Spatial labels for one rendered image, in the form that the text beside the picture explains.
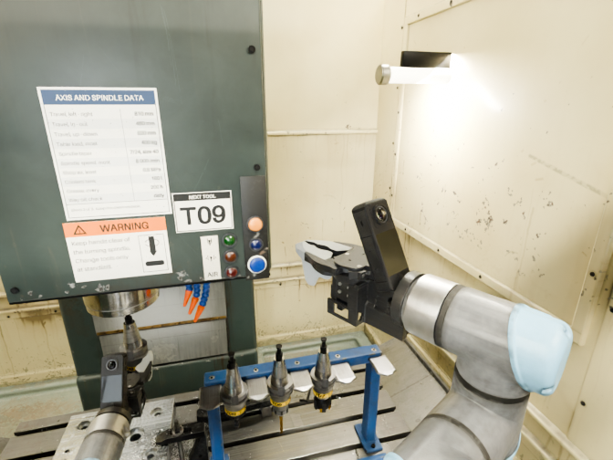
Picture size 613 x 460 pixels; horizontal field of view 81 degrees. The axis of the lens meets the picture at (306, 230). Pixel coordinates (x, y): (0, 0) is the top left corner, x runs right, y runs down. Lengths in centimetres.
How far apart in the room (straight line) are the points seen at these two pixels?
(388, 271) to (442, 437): 18
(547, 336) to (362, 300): 21
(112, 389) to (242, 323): 75
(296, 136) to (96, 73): 117
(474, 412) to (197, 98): 56
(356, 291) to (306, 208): 133
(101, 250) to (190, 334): 89
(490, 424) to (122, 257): 58
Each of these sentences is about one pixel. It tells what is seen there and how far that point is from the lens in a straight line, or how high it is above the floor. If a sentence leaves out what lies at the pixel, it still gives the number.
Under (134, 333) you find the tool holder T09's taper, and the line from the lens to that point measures 101.
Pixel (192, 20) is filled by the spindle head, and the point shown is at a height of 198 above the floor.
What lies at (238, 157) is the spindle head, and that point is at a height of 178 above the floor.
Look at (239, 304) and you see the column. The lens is 151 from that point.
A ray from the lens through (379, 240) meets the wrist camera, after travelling 45.
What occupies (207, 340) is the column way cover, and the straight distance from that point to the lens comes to 155.
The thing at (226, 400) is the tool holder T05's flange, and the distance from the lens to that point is 94.
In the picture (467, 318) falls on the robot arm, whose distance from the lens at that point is 41.
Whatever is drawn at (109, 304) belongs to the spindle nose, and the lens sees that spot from 89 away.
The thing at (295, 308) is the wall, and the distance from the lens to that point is 200.
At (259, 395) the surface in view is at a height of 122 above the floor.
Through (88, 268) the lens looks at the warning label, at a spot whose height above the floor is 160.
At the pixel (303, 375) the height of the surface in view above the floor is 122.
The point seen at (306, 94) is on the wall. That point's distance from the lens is 172.
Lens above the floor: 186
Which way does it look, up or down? 19 degrees down
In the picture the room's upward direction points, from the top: straight up
